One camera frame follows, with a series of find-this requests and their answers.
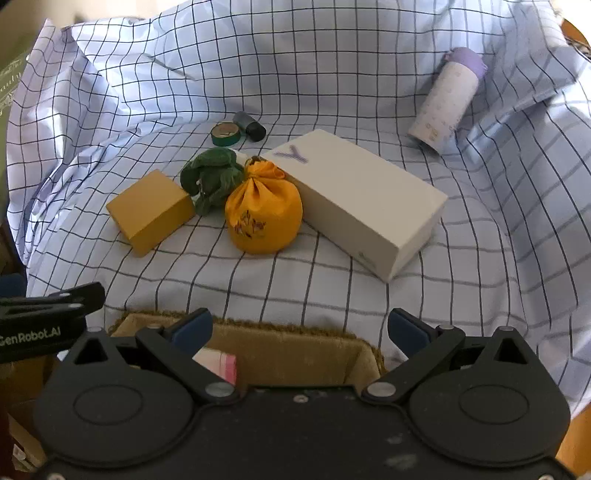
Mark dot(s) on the yellow cardboard box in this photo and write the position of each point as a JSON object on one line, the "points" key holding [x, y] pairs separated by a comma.
{"points": [[150, 210]]}

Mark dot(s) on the orange drawstring pouch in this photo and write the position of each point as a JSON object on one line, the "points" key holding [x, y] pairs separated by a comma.
{"points": [[265, 212]]}

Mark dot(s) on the white pink towel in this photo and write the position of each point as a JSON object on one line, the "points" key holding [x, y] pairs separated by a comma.
{"points": [[222, 364]]}

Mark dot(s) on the woven lined basket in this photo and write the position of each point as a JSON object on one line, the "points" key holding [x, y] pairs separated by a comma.
{"points": [[279, 355]]}

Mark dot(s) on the green tape roll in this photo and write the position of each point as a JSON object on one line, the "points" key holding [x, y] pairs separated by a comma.
{"points": [[225, 134]]}

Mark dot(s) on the green cloth bundle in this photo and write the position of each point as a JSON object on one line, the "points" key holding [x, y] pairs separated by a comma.
{"points": [[210, 177]]}

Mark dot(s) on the long white box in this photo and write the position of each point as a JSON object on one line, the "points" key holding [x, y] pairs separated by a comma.
{"points": [[377, 212]]}

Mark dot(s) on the blue checkered sheet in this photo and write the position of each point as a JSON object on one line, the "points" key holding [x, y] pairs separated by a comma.
{"points": [[102, 103]]}

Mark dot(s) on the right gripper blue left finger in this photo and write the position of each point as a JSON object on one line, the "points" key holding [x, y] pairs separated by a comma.
{"points": [[169, 351]]}

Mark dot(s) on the dark cylinder object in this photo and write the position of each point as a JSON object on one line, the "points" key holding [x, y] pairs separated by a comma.
{"points": [[252, 128]]}

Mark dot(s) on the white purple water bottle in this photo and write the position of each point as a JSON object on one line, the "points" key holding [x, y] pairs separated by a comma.
{"points": [[449, 98]]}

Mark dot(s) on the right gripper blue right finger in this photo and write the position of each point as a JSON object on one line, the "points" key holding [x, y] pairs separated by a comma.
{"points": [[427, 350]]}

